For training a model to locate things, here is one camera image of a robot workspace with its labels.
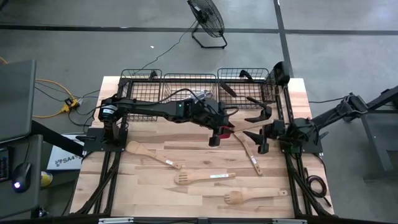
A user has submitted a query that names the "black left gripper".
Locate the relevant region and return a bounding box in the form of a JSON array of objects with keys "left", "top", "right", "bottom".
[{"left": 200, "top": 100, "right": 236, "bottom": 147}]

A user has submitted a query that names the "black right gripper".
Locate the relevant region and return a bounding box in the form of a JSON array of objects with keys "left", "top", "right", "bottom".
[{"left": 242, "top": 105, "right": 287, "bottom": 155}]

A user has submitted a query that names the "dark grey monitor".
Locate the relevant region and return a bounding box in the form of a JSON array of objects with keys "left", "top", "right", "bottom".
[{"left": 0, "top": 59, "right": 37, "bottom": 144}]

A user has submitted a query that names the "black fan power cable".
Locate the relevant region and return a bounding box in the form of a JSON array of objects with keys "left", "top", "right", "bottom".
[{"left": 132, "top": 20, "right": 199, "bottom": 76}]

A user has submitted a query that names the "grey desk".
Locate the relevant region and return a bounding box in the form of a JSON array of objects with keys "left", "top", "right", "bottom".
[{"left": 0, "top": 133, "right": 44, "bottom": 220}]

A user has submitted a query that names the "red spatula with wooden handle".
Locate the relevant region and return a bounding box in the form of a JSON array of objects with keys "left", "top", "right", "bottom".
[{"left": 217, "top": 119, "right": 275, "bottom": 140}]

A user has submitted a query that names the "wooden spoon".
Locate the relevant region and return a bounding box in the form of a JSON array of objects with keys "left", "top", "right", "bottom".
[{"left": 233, "top": 131, "right": 264, "bottom": 177}]

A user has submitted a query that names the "black coiled cable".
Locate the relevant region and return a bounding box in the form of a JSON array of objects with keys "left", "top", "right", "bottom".
[{"left": 303, "top": 166, "right": 333, "bottom": 208}]

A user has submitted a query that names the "black keyboard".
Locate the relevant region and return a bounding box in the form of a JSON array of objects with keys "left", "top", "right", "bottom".
[{"left": 0, "top": 147, "right": 10, "bottom": 184}]

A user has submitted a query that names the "white cardboard box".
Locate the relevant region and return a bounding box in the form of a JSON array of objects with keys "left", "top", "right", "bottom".
[{"left": 46, "top": 133, "right": 85, "bottom": 172}]

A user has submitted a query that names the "silver aluminium rail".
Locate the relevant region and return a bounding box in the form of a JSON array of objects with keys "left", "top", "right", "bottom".
[
  {"left": 98, "top": 217, "right": 135, "bottom": 224},
  {"left": 271, "top": 218, "right": 308, "bottom": 224}
]

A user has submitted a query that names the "black computer mouse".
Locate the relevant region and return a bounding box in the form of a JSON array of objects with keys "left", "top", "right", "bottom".
[{"left": 11, "top": 161, "right": 32, "bottom": 194}]

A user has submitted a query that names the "plain wooden spatula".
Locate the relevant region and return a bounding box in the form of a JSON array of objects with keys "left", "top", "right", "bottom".
[{"left": 125, "top": 140, "right": 183, "bottom": 170}]

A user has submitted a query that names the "notched wooden spatula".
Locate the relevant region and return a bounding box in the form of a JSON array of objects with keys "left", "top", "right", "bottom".
[{"left": 223, "top": 187, "right": 289, "bottom": 206}]

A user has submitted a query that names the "yellow power splitter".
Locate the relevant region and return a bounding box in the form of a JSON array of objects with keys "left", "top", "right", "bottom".
[{"left": 60, "top": 96, "right": 80, "bottom": 114}]

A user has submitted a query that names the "black floor fan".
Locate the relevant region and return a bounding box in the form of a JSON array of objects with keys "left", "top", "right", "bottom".
[{"left": 187, "top": 0, "right": 228, "bottom": 50}]

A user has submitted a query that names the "black table stand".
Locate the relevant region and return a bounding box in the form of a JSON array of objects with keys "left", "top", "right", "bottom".
[{"left": 342, "top": 85, "right": 398, "bottom": 184}]

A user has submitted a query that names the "black desk leg bar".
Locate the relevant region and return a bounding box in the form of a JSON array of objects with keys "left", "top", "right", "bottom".
[{"left": 30, "top": 119, "right": 85, "bottom": 158}]

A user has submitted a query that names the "black utensil caddy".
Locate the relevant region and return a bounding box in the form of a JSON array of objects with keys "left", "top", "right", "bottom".
[{"left": 267, "top": 60, "right": 290, "bottom": 86}]

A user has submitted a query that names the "yellow floor cable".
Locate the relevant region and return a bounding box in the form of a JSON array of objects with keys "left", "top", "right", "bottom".
[{"left": 0, "top": 55, "right": 75, "bottom": 120}]

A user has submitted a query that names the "slotted wooden spatula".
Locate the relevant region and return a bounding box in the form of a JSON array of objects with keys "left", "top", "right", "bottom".
[{"left": 174, "top": 170, "right": 237, "bottom": 187}]

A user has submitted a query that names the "yellow round object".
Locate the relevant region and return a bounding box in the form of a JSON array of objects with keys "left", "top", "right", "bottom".
[{"left": 40, "top": 170, "right": 54, "bottom": 189}]

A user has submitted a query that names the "black wire basket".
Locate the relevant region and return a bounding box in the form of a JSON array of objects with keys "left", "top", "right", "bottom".
[
  {"left": 119, "top": 68, "right": 163, "bottom": 123},
  {"left": 161, "top": 73, "right": 218, "bottom": 110},
  {"left": 216, "top": 67, "right": 277, "bottom": 110}
]

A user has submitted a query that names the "black metal frame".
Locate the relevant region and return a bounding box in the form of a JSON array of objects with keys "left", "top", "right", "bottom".
[{"left": 74, "top": 76, "right": 335, "bottom": 218}]

